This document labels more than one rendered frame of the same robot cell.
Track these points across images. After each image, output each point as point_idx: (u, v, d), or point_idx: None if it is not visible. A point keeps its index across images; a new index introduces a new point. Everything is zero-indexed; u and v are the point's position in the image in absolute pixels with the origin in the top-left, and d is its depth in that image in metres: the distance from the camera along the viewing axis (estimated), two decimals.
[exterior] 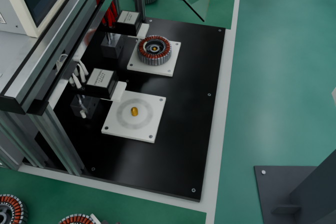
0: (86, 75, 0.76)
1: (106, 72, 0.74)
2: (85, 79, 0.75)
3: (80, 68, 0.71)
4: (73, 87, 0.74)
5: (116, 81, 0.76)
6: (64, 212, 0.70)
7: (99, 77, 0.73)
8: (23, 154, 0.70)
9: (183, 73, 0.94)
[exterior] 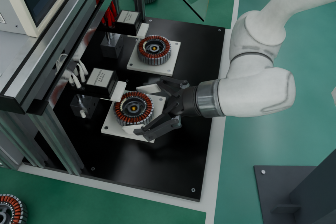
0: (86, 75, 0.76)
1: (106, 72, 0.74)
2: (85, 79, 0.75)
3: (80, 68, 0.71)
4: (73, 87, 0.74)
5: (116, 81, 0.76)
6: (64, 212, 0.70)
7: (99, 77, 0.73)
8: (23, 154, 0.70)
9: (183, 73, 0.94)
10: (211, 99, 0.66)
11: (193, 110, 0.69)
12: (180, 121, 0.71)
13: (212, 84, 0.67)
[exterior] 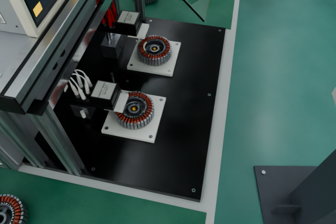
0: (90, 87, 0.80)
1: (109, 84, 0.78)
2: (89, 91, 0.79)
3: (84, 81, 0.75)
4: (78, 99, 0.78)
5: (118, 92, 0.80)
6: (64, 212, 0.70)
7: (103, 89, 0.77)
8: (23, 154, 0.70)
9: (183, 73, 0.94)
10: None
11: None
12: None
13: None
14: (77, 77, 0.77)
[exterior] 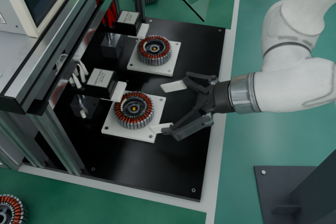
0: (86, 75, 0.76)
1: (106, 72, 0.74)
2: (85, 79, 0.75)
3: (80, 68, 0.71)
4: (73, 87, 0.74)
5: (116, 81, 0.76)
6: (64, 212, 0.70)
7: (99, 77, 0.73)
8: (23, 154, 0.70)
9: (183, 73, 0.94)
10: (246, 93, 0.61)
11: (225, 106, 0.65)
12: (211, 118, 0.67)
13: (246, 78, 0.63)
14: None
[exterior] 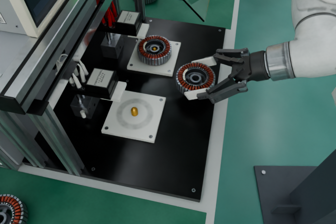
0: (86, 75, 0.76)
1: (106, 72, 0.74)
2: (85, 79, 0.75)
3: (80, 68, 0.71)
4: (73, 87, 0.74)
5: (116, 81, 0.76)
6: (64, 212, 0.70)
7: (99, 77, 0.73)
8: (23, 154, 0.70)
9: None
10: (282, 59, 0.67)
11: (261, 72, 0.71)
12: (246, 85, 0.73)
13: (282, 46, 0.68)
14: None
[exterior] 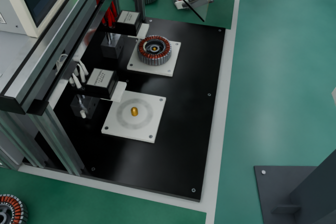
0: (86, 75, 0.76)
1: (106, 72, 0.74)
2: (85, 79, 0.75)
3: (80, 68, 0.71)
4: (73, 87, 0.74)
5: (116, 81, 0.76)
6: (64, 212, 0.70)
7: (99, 77, 0.73)
8: (23, 154, 0.70)
9: (183, 73, 0.94)
10: None
11: None
12: None
13: None
14: None
